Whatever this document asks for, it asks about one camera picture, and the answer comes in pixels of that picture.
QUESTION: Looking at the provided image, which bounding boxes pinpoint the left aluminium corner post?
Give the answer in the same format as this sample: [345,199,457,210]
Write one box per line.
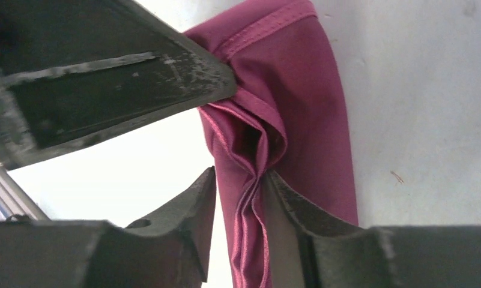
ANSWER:
[0,162,49,221]

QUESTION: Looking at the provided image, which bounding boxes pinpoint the maroon satin cloth napkin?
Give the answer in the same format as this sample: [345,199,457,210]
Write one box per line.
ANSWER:
[185,1,358,287]

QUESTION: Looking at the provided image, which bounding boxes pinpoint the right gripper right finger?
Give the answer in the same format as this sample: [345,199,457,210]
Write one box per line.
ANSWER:
[262,170,361,287]

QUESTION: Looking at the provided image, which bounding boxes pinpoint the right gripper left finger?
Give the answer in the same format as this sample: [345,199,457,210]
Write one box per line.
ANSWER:
[124,166,217,288]

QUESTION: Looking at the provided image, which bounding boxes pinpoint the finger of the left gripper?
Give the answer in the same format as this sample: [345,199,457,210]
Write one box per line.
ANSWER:
[0,0,236,169]

